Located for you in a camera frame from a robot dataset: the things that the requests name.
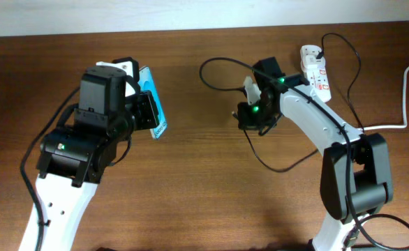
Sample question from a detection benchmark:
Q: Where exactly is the blue Galaxy S25 smartphone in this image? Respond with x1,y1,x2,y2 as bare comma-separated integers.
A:
138,66,168,139

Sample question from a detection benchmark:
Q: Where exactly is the thin black charging cable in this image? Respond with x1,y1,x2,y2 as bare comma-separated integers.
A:
231,32,366,174

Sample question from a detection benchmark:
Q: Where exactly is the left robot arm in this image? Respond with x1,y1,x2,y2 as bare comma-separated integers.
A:
19,62,162,250

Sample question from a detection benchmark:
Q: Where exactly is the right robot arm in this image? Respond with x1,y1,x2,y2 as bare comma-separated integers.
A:
236,57,394,250

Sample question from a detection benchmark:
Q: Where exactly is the white USB charger adapter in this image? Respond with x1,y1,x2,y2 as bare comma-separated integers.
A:
299,45,326,73

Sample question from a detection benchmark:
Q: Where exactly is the white power strip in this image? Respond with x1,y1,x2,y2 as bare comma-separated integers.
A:
299,45,332,104

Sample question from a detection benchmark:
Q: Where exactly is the white power strip cord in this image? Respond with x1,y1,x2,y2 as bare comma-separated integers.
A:
356,61,409,132

